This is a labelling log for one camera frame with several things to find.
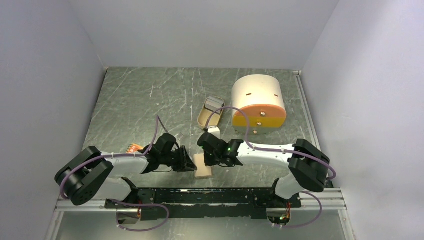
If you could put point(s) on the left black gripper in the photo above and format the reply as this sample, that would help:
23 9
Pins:
185 163

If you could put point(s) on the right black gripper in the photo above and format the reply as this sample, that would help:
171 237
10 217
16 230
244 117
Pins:
209 162

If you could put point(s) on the tan card holder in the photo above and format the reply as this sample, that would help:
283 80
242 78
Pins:
203 171

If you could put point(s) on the tan oval tray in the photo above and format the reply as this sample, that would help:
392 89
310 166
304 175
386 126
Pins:
204 115

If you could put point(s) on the grey credit card stack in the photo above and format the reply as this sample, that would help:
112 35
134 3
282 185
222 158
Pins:
213 103

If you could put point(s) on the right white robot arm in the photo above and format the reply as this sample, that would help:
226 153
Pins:
308 166

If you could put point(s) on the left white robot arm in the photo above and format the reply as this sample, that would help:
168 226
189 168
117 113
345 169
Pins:
93 174

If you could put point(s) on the orange patterned card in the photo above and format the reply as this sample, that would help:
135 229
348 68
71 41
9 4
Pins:
132 148

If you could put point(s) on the cream orange drawer box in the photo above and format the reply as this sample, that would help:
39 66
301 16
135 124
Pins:
260 98

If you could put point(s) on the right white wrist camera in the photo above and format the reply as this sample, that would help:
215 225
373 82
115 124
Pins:
214 130

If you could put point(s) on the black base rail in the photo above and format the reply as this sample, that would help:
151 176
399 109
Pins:
178 203

